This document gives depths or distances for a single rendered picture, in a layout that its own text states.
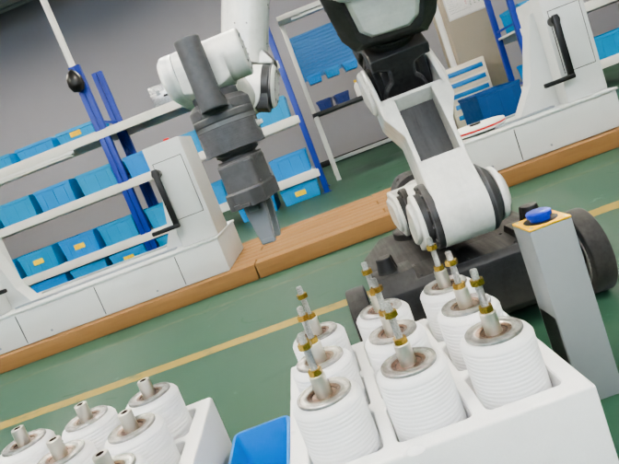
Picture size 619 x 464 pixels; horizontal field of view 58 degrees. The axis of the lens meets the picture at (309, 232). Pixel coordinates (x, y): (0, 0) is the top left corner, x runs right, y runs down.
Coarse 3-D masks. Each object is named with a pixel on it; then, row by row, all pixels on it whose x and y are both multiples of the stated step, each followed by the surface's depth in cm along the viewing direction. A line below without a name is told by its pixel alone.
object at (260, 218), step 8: (248, 208) 78; (256, 208) 78; (264, 208) 79; (248, 216) 79; (256, 216) 79; (264, 216) 79; (256, 224) 80; (264, 224) 79; (272, 224) 80; (256, 232) 80; (264, 232) 80; (272, 232) 80; (264, 240) 80; (272, 240) 80
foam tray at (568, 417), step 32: (448, 352) 91; (544, 352) 78; (576, 384) 68; (384, 416) 77; (480, 416) 69; (512, 416) 67; (544, 416) 67; (576, 416) 67; (384, 448) 70; (416, 448) 68; (448, 448) 67; (480, 448) 67; (512, 448) 67; (544, 448) 68; (576, 448) 68; (608, 448) 68
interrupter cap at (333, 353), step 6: (324, 348) 88; (330, 348) 88; (336, 348) 87; (342, 348) 86; (330, 354) 86; (336, 354) 84; (342, 354) 84; (300, 360) 87; (306, 360) 87; (330, 360) 83; (336, 360) 83; (300, 366) 85; (306, 366) 84; (324, 366) 82; (300, 372) 84; (306, 372) 83
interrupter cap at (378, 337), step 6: (402, 324) 86; (408, 324) 85; (414, 324) 84; (378, 330) 88; (402, 330) 85; (408, 330) 83; (414, 330) 83; (372, 336) 86; (378, 336) 85; (384, 336) 85; (390, 336) 84; (372, 342) 84; (378, 342) 83; (384, 342) 82; (390, 342) 82
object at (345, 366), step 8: (344, 352) 85; (344, 360) 83; (352, 360) 84; (296, 368) 86; (328, 368) 82; (336, 368) 82; (344, 368) 82; (352, 368) 83; (296, 376) 84; (304, 376) 82; (328, 376) 81; (336, 376) 81; (344, 376) 82; (352, 376) 83; (296, 384) 85; (304, 384) 82; (360, 384) 85; (368, 400) 86
